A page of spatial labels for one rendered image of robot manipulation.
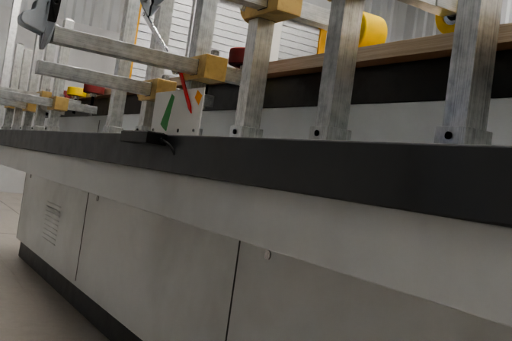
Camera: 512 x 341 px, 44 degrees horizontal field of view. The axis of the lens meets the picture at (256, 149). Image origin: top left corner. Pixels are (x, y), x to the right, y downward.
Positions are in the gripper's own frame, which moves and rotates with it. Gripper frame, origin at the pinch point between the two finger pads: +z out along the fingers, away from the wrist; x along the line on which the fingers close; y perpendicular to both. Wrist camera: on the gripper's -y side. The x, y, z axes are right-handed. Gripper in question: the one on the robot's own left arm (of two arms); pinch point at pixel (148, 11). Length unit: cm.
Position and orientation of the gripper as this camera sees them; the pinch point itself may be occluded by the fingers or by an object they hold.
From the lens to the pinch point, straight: 152.2
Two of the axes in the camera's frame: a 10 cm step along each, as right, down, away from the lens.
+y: 5.1, 0.3, -8.6
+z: -1.4, 9.9, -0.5
